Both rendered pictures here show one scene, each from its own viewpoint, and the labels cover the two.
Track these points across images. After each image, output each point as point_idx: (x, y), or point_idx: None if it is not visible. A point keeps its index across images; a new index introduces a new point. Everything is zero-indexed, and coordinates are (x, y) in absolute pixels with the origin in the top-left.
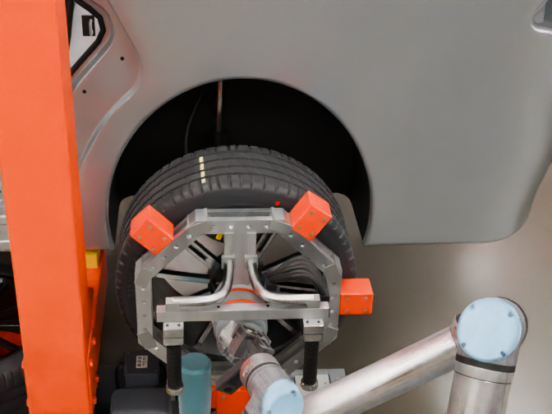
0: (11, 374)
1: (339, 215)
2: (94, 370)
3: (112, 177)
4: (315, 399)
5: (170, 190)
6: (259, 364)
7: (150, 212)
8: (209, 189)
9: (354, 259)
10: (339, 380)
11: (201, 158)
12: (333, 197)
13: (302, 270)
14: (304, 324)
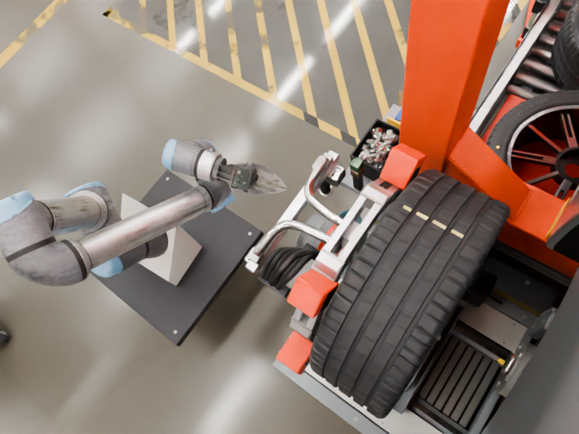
0: None
1: (348, 375)
2: None
3: (577, 214)
4: (182, 195)
5: (433, 190)
6: (201, 153)
7: (404, 156)
8: (390, 207)
9: (311, 365)
10: (170, 207)
11: (457, 234)
12: (376, 390)
13: (275, 257)
14: (254, 247)
